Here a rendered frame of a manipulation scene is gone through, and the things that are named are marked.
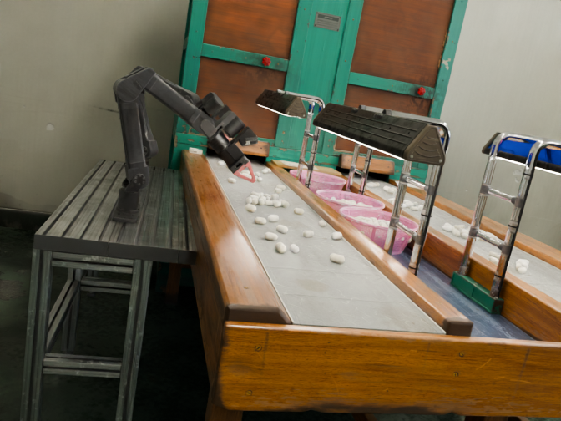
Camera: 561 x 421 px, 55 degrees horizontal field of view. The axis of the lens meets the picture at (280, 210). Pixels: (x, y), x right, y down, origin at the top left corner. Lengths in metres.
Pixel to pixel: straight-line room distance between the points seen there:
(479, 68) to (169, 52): 2.08
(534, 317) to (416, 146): 0.57
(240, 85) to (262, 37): 0.25
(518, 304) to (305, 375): 0.64
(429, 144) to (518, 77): 3.21
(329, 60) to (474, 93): 1.53
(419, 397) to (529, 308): 0.43
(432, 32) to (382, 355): 2.21
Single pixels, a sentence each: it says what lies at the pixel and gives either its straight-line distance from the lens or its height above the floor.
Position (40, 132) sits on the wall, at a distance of 3.60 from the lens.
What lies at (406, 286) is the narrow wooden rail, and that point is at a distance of 1.21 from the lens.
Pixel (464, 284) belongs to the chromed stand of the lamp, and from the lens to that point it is 1.56.
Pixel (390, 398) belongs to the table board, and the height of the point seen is 0.62.
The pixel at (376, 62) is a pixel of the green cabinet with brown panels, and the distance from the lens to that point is 2.85.
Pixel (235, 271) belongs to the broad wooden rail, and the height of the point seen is 0.76.
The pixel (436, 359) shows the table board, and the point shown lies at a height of 0.70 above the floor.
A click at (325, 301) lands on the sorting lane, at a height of 0.74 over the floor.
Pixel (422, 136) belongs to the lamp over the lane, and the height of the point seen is 1.09.
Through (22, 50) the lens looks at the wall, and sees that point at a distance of 3.60.
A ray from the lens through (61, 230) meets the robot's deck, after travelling 1.52.
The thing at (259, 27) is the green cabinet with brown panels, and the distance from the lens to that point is 2.69.
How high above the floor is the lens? 1.12
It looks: 13 degrees down
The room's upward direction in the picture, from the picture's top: 10 degrees clockwise
